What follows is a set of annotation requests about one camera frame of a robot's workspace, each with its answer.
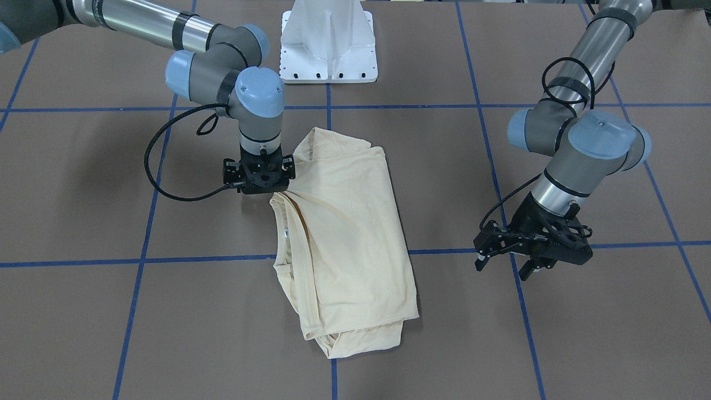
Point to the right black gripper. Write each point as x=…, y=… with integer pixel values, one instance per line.
x=229, y=173

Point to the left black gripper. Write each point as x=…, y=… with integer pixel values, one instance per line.
x=522, y=220

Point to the cream long-sleeve printed shirt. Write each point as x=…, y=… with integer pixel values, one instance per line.
x=342, y=259

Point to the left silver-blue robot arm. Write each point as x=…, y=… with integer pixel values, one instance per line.
x=584, y=143

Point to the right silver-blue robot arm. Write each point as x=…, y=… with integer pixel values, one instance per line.
x=216, y=66

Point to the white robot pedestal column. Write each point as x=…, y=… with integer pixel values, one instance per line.
x=327, y=42

